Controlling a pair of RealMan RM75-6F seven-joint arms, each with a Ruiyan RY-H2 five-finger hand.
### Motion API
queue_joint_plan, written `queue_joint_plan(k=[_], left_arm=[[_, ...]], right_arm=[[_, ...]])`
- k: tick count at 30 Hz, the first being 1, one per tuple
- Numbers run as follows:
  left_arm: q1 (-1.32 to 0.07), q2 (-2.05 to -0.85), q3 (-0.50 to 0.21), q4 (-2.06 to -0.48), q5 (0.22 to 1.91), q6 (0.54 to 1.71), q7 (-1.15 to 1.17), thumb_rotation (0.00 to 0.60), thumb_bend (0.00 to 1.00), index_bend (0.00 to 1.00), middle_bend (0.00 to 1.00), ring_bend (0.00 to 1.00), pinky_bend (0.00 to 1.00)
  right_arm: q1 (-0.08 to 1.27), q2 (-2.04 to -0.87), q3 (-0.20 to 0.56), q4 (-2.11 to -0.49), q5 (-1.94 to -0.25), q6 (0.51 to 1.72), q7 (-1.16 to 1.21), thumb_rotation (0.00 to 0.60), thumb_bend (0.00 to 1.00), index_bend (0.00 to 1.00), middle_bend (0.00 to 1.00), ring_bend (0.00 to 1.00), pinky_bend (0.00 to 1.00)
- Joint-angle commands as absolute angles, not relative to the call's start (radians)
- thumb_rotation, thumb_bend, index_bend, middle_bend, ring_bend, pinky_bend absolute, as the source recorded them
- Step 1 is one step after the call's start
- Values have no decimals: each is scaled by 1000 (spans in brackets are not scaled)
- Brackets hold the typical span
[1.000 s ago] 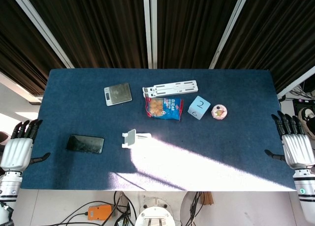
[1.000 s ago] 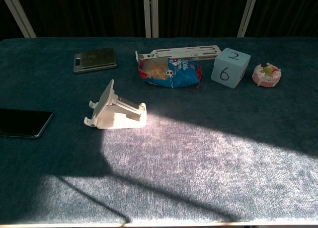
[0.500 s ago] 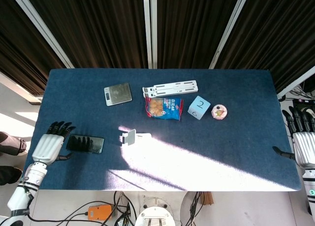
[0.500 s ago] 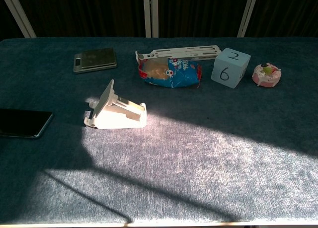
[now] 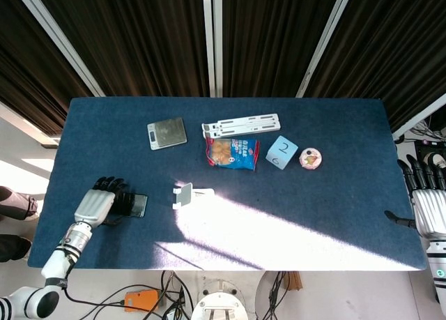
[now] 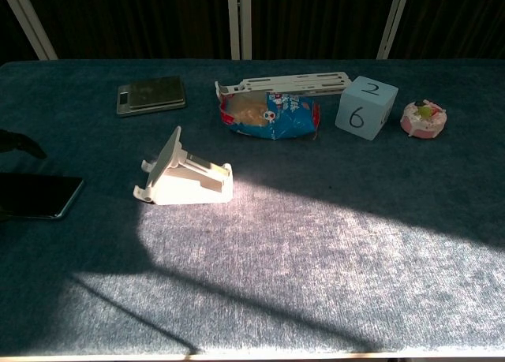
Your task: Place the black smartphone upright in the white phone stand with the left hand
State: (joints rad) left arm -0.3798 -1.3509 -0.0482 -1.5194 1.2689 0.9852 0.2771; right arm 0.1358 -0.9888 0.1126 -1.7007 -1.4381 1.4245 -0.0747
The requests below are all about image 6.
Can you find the blue felt table cover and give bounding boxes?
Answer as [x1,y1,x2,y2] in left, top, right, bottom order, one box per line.
[0,58,505,357]

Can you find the white folding laptop stand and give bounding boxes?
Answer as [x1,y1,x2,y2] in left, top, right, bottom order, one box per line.
[214,71,352,102]

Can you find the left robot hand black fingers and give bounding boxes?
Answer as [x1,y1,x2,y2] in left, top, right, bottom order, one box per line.
[0,129,49,160]

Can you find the white frame post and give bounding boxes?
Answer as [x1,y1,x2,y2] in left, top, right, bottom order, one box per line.
[376,0,413,61]
[0,0,59,61]
[226,0,253,61]

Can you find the light blue numbered cube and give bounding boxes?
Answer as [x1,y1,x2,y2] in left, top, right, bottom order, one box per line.
[335,75,399,142]

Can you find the white folding phone stand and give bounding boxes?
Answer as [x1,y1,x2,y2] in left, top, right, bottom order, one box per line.
[133,125,234,206]

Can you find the blue snack bag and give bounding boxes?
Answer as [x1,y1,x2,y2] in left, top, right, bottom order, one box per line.
[219,91,321,141]

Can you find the silver kitchen scale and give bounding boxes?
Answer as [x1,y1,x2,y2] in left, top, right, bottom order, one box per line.
[115,75,188,118]

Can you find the pink toy cake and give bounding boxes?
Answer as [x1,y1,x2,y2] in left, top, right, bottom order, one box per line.
[399,99,448,139]

